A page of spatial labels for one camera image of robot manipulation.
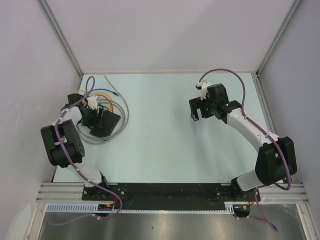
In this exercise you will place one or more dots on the right aluminium corner post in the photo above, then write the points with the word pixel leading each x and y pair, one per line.
pixel 279 35

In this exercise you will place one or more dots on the left aluminium corner post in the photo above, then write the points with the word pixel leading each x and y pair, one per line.
pixel 49 15

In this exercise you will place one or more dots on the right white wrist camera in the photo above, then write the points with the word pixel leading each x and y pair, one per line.
pixel 203 87

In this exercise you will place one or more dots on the aluminium front rail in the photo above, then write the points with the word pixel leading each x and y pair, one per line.
pixel 73 192

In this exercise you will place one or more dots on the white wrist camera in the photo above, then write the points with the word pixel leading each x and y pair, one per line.
pixel 203 87
pixel 92 102

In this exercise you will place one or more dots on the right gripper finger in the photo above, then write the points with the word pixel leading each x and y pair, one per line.
pixel 195 105
pixel 205 112

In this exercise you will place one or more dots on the grey slotted cable duct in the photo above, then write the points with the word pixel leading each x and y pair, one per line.
pixel 97 208

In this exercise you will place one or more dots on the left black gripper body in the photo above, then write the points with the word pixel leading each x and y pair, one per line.
pixel 91 119

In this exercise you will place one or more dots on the aluminium corner post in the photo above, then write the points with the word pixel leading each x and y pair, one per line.
pixel 49 15
pixel 279 35

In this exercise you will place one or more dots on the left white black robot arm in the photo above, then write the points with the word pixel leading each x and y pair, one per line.
pixel 63 144

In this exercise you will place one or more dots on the right aluminium side rail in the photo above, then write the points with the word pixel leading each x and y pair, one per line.
pixel 264 103

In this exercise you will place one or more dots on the black network switch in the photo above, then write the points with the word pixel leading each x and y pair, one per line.
pixel 105 124

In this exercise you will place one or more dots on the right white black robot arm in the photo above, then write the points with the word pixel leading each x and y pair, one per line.
pixel 276 158

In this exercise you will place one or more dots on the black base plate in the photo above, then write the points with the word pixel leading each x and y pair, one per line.
pixel 179 196

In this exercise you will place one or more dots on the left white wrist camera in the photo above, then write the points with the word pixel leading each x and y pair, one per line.
pixel 92 102

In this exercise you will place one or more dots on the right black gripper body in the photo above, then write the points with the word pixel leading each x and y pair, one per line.
pixel 209 103

